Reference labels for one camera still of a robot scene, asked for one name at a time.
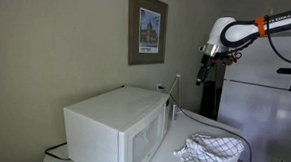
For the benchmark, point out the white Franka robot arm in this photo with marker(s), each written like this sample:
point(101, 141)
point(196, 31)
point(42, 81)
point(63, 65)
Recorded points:
point(241, 31)

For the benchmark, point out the silver drink can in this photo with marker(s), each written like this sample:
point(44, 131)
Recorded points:
point(174, 112)

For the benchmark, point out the brown framed wall picture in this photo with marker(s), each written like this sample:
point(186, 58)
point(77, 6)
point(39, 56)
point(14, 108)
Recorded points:
point(149, 31)

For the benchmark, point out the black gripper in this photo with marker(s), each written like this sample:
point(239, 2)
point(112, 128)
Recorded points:
point(208, 62)

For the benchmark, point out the black upright panel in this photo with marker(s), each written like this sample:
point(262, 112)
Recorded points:
point(208, 101)

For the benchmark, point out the white microwave oven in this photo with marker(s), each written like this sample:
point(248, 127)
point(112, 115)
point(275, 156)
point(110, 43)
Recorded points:
point(110, 116)

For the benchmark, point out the white checked towel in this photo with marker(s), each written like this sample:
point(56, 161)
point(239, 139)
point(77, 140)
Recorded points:
point(208, 149)

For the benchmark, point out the white whiteboard panel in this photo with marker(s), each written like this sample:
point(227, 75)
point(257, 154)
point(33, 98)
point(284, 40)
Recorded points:
point(260, 113)

